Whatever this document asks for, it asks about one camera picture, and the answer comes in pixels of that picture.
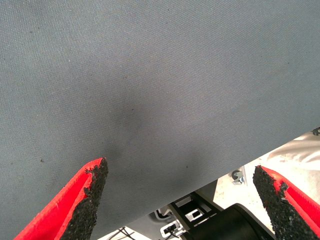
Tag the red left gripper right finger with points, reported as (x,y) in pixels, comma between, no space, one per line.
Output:
(292,212)

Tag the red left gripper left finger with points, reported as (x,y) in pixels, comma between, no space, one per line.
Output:
(62,212)

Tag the white crumpled sheet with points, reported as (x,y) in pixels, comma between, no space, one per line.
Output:
(295,155)

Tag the small black caster wheel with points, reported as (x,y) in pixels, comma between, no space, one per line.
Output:
(236,175)

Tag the black cylindrical housing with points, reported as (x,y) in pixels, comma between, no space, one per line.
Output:
(225,225)

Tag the small black clamp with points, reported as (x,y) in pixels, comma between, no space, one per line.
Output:
(316,131)

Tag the white socket with black plug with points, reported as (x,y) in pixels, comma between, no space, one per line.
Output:
(171,230)

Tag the dark grey table cloth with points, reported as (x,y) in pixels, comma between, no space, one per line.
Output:
(150,75)

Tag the black metal frame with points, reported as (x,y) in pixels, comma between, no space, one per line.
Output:
(182,211)

